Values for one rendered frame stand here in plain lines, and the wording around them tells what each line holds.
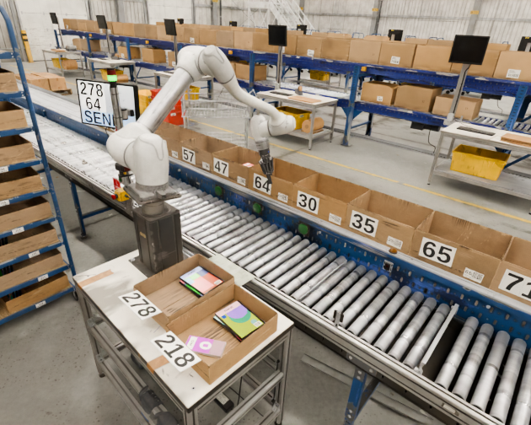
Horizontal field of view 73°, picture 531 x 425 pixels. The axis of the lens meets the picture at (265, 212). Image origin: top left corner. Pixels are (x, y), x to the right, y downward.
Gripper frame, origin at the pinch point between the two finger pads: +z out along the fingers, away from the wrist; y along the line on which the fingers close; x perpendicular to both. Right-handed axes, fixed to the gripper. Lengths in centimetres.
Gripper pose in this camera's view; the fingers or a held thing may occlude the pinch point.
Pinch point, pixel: (270, 178)
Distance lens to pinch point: 240.2
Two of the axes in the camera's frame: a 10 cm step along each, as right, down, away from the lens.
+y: -6.6, 3.3, -6.8
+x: 7.2, 0.2, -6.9
